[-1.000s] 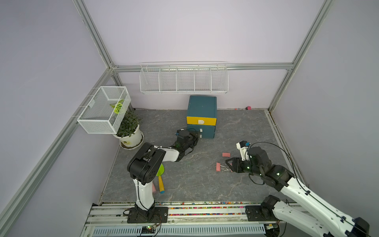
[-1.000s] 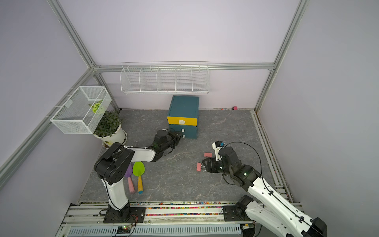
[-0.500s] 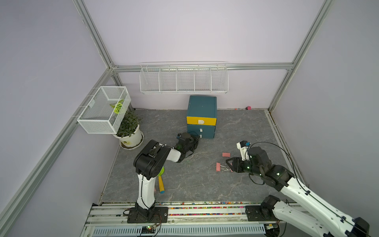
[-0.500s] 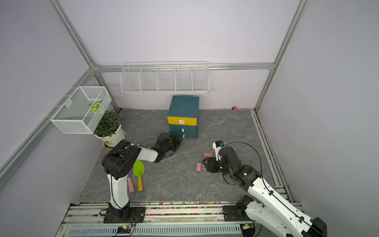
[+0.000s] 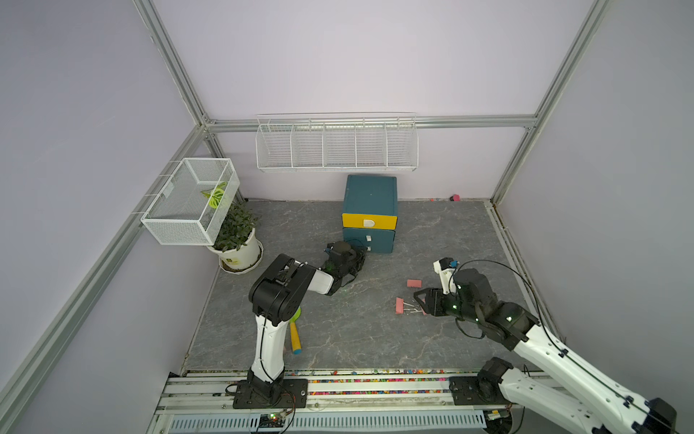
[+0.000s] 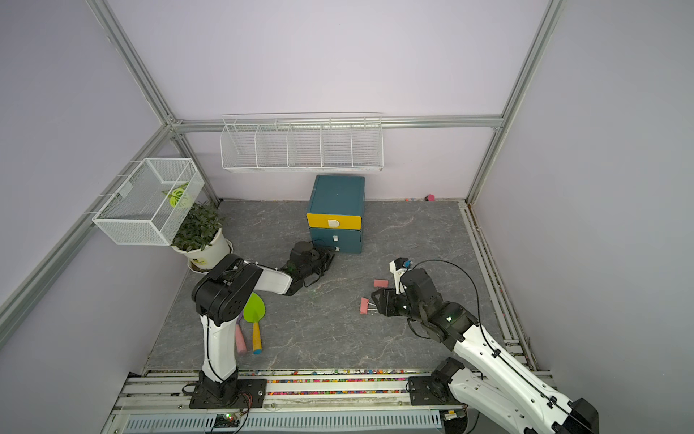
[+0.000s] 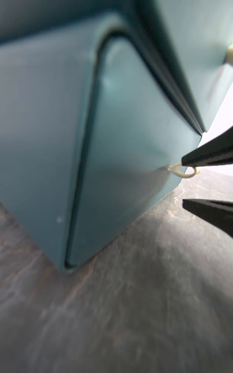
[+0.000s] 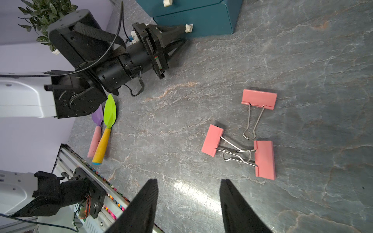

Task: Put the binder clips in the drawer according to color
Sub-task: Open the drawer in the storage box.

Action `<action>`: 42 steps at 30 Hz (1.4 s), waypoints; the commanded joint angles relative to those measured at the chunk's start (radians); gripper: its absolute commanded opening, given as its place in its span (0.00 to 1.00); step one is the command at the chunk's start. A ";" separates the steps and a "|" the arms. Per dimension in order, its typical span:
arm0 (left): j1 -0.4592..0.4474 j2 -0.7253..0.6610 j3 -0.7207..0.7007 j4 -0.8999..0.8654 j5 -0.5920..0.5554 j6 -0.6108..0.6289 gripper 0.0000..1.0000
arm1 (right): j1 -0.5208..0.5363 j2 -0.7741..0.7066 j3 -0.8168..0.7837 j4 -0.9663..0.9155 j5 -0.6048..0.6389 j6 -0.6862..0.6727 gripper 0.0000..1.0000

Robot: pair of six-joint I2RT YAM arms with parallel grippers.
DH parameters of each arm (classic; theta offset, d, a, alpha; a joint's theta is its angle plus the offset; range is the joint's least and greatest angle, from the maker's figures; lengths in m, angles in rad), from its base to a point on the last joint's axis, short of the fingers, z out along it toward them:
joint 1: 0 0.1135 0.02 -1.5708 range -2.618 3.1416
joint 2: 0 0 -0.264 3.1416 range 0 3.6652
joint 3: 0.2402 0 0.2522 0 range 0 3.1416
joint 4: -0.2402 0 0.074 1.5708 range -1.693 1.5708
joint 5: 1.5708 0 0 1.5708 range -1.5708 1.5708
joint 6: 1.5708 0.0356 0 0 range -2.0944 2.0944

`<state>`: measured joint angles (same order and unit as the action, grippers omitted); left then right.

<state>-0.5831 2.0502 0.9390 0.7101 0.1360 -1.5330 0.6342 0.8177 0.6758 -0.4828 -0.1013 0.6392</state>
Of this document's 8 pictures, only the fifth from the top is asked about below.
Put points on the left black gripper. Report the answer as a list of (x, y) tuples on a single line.
[(360, 257)]

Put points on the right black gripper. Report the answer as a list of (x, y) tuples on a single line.
[(432, 297)]

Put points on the teal bottom drawer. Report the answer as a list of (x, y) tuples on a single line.
[(377, 247)]

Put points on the teal drawer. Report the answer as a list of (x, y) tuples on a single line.
[(366, 235), (377, 247)]

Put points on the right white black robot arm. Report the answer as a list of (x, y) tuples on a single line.
[(591, 401)]

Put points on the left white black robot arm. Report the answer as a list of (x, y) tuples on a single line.
[(276, 297)]

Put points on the teal drawer cabinet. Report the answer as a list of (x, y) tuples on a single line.
[(370, 194)]

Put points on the green toy shovel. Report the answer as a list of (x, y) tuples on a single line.
[(294, 336)]

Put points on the potted green plant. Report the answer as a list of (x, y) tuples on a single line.
[(237, 247)]

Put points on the white mesh basket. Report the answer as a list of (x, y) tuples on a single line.
[(193, 203)]

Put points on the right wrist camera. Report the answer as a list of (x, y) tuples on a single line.
[(445, 269)]

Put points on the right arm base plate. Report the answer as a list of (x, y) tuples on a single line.
[(477, 390)]

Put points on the white wire wall shelf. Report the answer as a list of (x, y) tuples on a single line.
[(340, 142)]

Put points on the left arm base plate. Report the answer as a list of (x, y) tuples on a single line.
[(287, 394)]

